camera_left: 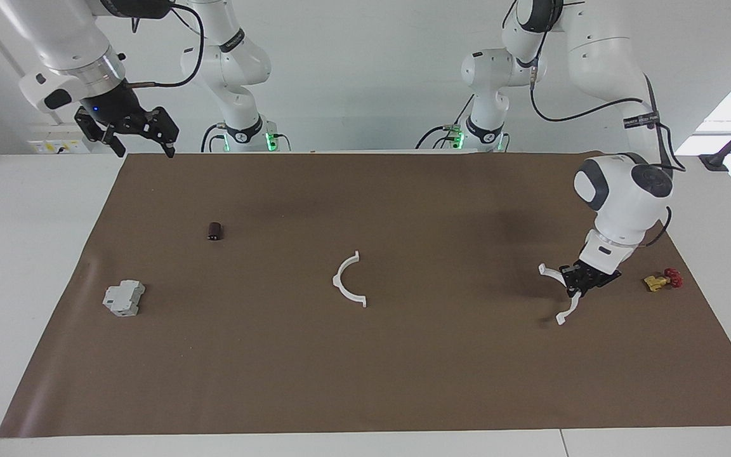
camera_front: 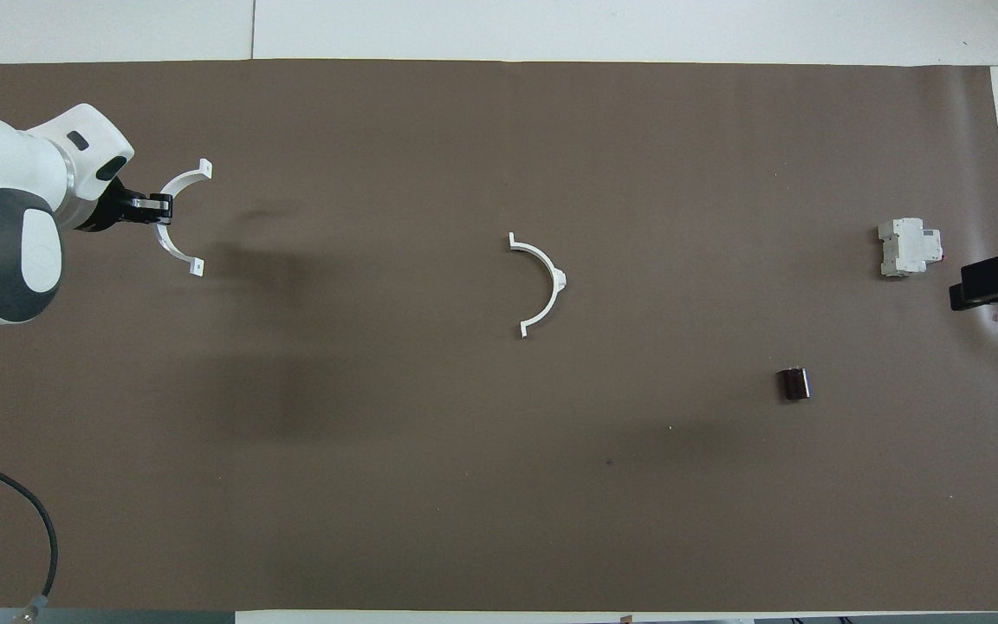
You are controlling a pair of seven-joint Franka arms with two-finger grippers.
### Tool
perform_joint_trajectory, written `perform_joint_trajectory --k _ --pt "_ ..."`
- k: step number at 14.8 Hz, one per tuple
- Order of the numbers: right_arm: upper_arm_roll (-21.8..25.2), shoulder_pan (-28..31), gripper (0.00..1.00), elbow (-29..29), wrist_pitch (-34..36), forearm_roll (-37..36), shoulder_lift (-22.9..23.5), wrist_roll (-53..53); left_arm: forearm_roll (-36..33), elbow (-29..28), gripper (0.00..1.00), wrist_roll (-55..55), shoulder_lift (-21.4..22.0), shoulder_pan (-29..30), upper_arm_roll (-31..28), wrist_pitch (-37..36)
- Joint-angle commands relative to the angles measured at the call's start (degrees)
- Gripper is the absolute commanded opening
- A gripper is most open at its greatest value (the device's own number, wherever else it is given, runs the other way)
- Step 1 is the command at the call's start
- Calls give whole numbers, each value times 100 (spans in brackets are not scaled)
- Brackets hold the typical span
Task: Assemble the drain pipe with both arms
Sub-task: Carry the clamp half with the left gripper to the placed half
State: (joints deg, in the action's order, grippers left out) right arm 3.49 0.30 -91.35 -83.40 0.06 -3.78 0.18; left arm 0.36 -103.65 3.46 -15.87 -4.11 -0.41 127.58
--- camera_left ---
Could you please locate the black right arm base cable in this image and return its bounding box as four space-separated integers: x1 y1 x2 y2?
200 123 228 154

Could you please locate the black left arm base cable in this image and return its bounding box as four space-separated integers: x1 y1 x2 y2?
414 95 475 151

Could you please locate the white half pipe clamp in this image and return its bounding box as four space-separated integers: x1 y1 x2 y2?
537 263 581 326
332 250 368 309

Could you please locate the brass valve with red handle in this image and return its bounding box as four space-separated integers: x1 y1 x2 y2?
643 267 684 293

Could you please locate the white circuit breaker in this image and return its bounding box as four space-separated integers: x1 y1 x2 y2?
102 280 147 317

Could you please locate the brown table mat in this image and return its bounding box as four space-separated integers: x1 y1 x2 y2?
0 151 731 439

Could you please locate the black arm base cable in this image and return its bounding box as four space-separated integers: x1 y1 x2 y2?
414 95 475 151
200 123 228 154

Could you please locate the white wall socket box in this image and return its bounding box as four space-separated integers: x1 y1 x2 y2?
27 136 87 155

